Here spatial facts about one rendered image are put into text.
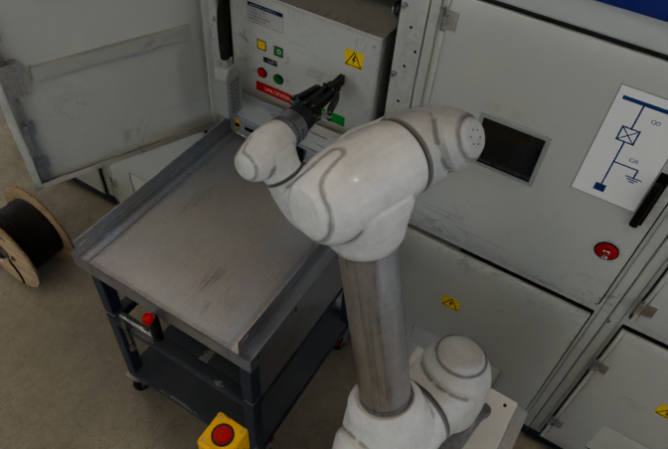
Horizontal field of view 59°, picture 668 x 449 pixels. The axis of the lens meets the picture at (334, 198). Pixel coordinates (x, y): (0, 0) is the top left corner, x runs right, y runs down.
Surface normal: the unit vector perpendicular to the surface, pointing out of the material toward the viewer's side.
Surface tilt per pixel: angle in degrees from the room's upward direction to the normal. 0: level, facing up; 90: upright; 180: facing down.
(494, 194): 90
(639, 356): 90
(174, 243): 0
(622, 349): 90
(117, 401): 0
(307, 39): 90
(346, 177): 26
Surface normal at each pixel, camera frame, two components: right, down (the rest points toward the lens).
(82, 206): 0.07, -0.69
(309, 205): -0.76, 0.35
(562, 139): -0.52, 0.59
